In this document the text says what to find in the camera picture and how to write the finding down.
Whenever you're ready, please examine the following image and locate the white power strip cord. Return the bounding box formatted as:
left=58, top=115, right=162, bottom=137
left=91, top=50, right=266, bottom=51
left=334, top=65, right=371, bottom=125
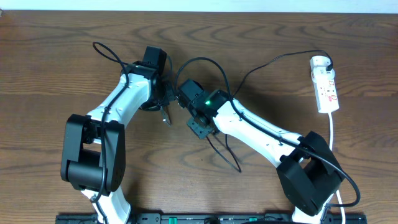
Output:
left=328, top=112, right=346, bottom=224

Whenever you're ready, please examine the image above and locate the white charger plug adapter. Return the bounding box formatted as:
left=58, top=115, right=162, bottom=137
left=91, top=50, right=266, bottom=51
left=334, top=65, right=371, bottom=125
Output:
left=310, top=55, right=333, bottom=71

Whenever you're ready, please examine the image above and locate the white power strip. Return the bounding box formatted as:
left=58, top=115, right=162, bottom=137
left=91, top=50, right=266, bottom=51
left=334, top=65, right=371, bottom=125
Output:
left=311, top=67, right=340, bottom=114

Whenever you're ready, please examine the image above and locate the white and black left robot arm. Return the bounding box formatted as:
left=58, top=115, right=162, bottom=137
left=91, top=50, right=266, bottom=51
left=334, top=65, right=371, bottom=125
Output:
left=55, top=46, right=174, bottom=223

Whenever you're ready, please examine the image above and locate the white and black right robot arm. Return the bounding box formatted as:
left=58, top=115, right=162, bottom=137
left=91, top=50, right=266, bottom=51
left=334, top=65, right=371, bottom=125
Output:
left=177, top=80, right=344, bottom=223

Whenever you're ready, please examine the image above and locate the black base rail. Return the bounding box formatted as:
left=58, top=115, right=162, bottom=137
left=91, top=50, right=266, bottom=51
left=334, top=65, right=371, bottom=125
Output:
left=55, top=212, right=368, bottom=224

